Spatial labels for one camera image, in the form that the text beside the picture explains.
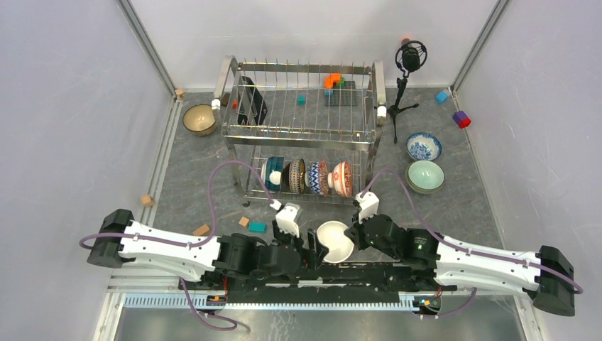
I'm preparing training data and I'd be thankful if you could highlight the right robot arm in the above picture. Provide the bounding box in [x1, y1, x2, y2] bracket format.
[344, 214, 576, 317]

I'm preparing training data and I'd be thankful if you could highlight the light blue block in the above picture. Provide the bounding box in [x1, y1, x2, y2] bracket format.
[434, 89, 452, 104]

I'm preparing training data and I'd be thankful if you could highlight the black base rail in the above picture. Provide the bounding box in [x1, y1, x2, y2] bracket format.
[178, 261, 457, 305]

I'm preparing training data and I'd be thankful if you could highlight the teal block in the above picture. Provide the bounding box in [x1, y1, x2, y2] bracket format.
[248, 222, 267, 234]

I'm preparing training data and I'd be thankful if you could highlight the celadon green bowl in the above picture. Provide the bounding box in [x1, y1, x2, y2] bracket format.
[405, 164, 445, 195]

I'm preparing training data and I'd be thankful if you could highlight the dark brown block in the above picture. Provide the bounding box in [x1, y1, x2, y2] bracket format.
[221, 93, 230, 107]

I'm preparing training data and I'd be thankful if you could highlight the teal white cup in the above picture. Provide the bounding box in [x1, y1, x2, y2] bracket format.
[261, 156, 284, 192]

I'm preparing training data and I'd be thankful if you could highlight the tan wooden block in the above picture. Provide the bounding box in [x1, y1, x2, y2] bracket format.
[192, 224, 212, 237]

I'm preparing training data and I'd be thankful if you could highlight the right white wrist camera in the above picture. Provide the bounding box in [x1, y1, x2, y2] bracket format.
[353, 191, 380, 224]

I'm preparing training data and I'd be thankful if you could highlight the orange arch brick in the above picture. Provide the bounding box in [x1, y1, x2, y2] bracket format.
[324, 73, 342, 90]

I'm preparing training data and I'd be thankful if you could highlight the pale green bowl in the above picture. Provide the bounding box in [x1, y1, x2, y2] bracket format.
[407, 160, 445, 190]

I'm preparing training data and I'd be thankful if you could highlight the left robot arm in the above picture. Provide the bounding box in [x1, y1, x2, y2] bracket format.
[80, 209, 329, 290]

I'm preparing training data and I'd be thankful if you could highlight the purple and red block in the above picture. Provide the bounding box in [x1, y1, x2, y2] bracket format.
[452, 110, 471, 129]

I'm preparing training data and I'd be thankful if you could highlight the blue zigzag patterned bowl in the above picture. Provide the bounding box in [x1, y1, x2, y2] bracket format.
[305, 159, 329, 196]

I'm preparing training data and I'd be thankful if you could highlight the orange plastic bowl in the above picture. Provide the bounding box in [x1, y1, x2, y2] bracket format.
[317, 220, 354, 264]

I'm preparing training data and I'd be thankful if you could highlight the brown glazed bowl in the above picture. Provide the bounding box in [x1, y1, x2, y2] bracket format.
[182, 104, 217, 136]

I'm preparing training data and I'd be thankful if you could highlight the blue white floral bowl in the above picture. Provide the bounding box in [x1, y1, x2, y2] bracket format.
[406, 132, 442, 161]

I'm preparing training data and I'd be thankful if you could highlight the black microphone on tripod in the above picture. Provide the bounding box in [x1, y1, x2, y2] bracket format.
[376, 38, 428, 144]

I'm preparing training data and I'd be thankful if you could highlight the pink patterned bowl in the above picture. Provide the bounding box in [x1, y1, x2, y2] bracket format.
[327, 161, 353, 197]

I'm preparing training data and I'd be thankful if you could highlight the small tan cube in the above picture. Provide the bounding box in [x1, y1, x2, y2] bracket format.
[239, 217, 251, 228]

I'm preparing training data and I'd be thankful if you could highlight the tan wooden cube left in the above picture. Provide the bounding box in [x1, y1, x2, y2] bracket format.
[141, 194, 155, 207]

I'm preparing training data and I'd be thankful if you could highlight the steel two-tier dish rack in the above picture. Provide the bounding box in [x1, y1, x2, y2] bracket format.
[212, 55, 387, 203]

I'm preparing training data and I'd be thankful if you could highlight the dark patterned bowl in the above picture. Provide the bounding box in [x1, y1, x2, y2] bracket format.
[288, 158, 305, 194]

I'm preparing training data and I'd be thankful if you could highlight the black bowl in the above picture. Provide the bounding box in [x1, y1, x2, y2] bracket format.
[237, 76, 268, 126]

